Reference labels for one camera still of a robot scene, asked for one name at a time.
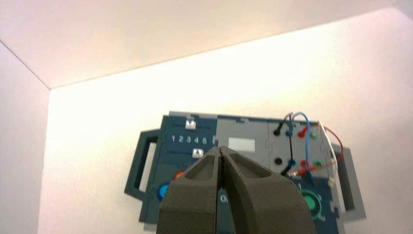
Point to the red round push button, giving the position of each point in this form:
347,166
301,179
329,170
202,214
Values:
177,175

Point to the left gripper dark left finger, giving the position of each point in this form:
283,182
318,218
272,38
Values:
190,200

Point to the white slider knob up arrow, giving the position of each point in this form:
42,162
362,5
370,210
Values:
197,153

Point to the blue round push button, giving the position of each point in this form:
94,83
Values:
163,191

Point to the blue and grey task box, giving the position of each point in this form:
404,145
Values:
245,129

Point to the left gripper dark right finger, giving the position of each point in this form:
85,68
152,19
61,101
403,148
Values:
264,203

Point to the green rotary knob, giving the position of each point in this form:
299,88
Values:
310,202

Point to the white slider knob down arrow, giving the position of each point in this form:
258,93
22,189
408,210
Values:
190,124

